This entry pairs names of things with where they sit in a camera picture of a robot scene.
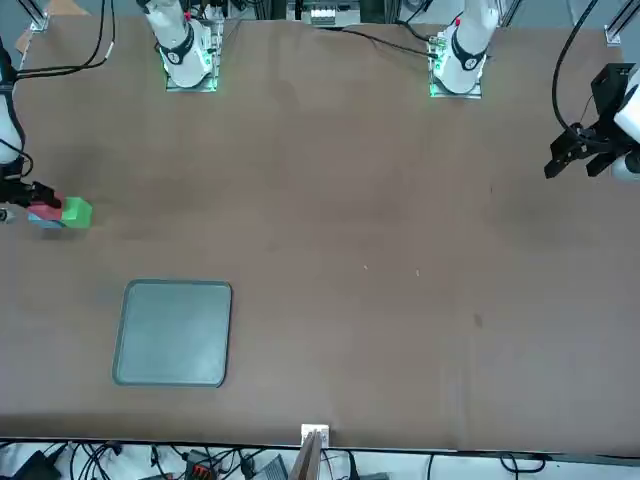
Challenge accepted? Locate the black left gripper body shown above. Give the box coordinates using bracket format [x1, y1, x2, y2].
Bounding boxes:
[581, 62, 635, 152]

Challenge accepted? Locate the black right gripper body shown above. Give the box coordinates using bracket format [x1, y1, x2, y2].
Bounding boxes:
[0, 167, 35, 207]

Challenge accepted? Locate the red square foam block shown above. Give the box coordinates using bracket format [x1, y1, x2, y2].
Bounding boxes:
[28, 198, 65, 222]

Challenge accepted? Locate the blue square foam block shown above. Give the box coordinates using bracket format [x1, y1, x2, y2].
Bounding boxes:
[27, 212, 67, 231]

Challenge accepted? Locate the green square foam block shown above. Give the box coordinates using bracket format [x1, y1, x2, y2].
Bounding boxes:
[60, 196, 94, 230]

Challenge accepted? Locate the gray square tray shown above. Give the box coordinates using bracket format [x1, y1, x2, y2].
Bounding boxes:
[112, 279, 234, 389]

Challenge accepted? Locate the brown cardboard piece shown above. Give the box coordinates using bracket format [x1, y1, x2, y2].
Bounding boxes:
[14, 27, 36, 55]

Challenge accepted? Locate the black power adapter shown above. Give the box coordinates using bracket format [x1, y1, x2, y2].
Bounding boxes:
[9, 449, 62, 480]

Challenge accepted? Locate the orange black device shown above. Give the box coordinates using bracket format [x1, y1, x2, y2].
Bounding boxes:
[183, 449, 212, 477]

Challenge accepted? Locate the dark grey power adapter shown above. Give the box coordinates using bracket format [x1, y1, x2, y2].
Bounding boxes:
[259, 453, 290, 480]

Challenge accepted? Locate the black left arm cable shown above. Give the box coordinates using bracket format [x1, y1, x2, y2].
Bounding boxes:
[552, 0, 600, 132]

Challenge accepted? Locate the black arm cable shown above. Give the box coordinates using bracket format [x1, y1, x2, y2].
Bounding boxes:
[552, 0, 600, 132]
[12, 0, 117, 82]

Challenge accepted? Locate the aluminium frame post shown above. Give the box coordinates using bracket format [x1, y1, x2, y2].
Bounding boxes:
[603, 0, 632, 46]
[19, 0, 51, 32]

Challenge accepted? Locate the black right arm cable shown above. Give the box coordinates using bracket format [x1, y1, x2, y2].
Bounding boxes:
[12, 0, 117, 82]

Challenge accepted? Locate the black cable across table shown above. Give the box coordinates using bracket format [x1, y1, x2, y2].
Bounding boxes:
[317, 25, 436, 57]

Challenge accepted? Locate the white bracket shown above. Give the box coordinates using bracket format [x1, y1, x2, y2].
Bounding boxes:
[300, 423, 331, 447]

